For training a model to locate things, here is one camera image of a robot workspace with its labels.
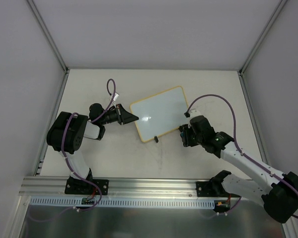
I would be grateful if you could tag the aluminium mounting rail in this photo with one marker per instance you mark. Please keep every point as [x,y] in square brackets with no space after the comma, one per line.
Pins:
[118,187]

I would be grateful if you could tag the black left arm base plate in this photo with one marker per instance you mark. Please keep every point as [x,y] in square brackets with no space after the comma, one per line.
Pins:
[79,187]

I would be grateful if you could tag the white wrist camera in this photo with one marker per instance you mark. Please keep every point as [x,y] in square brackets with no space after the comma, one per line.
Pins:
[192,113]
[114,96]

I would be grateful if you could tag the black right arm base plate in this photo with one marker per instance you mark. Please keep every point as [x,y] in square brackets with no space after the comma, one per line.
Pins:
[210,189]

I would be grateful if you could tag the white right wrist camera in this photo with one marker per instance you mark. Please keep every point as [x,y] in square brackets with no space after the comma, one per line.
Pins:
[192,113]

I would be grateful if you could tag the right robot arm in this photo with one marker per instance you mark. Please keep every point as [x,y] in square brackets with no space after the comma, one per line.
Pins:
[272,189]

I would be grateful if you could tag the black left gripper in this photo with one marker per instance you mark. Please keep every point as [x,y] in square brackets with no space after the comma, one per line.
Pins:
[119,114]

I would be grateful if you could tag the yellow framed whiteboard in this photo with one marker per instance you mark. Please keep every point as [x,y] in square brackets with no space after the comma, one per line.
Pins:
[160,113]

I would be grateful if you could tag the blue black whiteboard eraser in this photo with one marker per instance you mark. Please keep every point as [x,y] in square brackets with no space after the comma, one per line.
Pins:
[182,137]

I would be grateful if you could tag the white slotted cable duct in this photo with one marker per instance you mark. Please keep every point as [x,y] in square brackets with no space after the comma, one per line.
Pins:
[125,202]

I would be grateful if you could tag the right aluminium frame post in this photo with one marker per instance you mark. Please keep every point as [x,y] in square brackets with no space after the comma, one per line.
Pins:
[269,24]

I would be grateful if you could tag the aluminium frame post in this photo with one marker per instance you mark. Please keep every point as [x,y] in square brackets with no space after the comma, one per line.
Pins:
[269,24]
[39,19]

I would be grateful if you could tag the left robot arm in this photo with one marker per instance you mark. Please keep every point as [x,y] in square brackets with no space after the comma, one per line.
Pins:
[67,133]

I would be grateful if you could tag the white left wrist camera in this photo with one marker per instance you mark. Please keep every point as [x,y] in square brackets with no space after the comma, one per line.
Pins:
[114,96]

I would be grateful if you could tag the left aluminium frame post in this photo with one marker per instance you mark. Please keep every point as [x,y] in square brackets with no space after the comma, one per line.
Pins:
[39,19]

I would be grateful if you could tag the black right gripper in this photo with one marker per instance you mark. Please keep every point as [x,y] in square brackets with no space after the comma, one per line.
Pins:
[186,136]

